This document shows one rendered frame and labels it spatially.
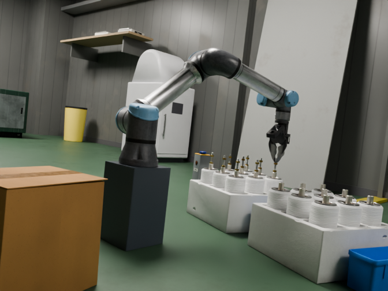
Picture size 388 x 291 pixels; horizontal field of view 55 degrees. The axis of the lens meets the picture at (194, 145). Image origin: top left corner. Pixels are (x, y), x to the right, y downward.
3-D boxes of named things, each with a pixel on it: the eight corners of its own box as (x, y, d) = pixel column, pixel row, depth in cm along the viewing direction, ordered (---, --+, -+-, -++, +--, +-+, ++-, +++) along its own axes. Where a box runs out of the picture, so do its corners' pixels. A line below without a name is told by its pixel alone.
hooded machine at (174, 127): (189, 163, 468) (200, 56, 462) (155, 163, 426) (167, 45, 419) (153, 156, 513) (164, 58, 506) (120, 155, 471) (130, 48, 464)
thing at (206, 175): (213, 201, 206) (216, 168, 205) (217, 205, 197) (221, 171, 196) (196, 200, 204) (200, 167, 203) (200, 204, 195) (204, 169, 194)
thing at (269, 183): (267, 215, 185) (272, 179, 184) (256, 211, 193) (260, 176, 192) (283, 215, 189) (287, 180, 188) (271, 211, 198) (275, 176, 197)
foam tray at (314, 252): (316, 284, 122) (323, 230, 121) (246, 245, 156) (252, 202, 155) (392, 274, 140) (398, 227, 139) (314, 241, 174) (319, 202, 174)
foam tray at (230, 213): (225, 233, 170) (230, 194, 169) (186, 211, 204) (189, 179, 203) (289, 230, 189) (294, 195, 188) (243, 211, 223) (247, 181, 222)
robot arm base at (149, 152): (135, 167, 133) (138, 140, 132) (110, 161, 143) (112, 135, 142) (165, 167, 144) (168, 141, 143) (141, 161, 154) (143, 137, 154)
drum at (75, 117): (88, 142, 624) (92, 108, 621) (68, 141, 597) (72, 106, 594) (77, 140, 648) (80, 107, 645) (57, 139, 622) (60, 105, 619)
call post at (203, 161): (194, 209, 213) (200, 155, 211) (188, 205, 219) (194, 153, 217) (204, 208, 216) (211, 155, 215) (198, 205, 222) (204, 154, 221)
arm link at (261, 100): (269, 89, 176) (287, 92, 181) (256, 89, 186) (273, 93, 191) (268, 105, 176) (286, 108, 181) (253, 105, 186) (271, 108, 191)
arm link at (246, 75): (220, 38, 149) (304, 90, 171) (206, 43, 158) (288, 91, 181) (209, 65, 148) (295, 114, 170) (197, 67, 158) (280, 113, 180)
